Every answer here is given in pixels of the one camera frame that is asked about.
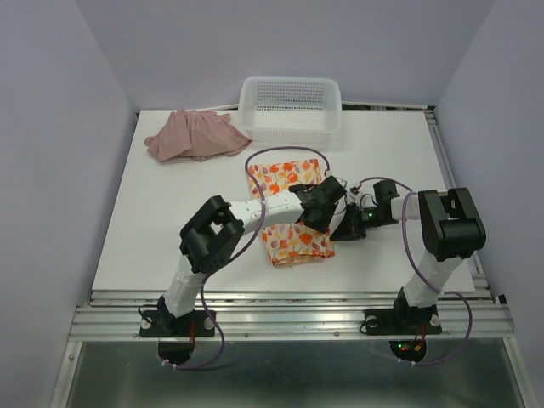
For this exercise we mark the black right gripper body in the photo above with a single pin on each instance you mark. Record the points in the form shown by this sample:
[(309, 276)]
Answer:
[(370, 217)]

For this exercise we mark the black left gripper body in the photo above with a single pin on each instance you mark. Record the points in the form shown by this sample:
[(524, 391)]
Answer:
[(321, 223)]

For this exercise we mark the orange floral skirt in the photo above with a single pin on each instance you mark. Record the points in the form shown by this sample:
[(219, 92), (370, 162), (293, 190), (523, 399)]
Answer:
[(290, 243)]

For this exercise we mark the pink skirt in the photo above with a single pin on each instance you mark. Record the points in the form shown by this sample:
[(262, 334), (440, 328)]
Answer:
[(198, 135)]

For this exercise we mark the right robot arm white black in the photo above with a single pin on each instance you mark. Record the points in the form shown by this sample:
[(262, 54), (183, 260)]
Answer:
[(452, 231)]

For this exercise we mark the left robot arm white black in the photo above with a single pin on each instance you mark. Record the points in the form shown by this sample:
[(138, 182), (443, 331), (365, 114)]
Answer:
[(210, 237)]

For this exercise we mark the white plastic basket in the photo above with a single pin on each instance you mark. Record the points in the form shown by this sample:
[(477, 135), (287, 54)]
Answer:
[(288, 109)]

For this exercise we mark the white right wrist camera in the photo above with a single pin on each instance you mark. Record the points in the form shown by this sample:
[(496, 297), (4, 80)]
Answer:
[(353, 194)]

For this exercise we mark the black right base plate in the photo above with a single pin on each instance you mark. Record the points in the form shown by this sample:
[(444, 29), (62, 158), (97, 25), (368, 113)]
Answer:
[(409, 330)]

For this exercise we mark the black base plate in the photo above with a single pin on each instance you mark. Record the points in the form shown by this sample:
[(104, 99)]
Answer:
[(176, 339), (409, 330)]

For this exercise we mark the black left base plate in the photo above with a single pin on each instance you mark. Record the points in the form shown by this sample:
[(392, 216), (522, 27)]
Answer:
[(176, 339)]

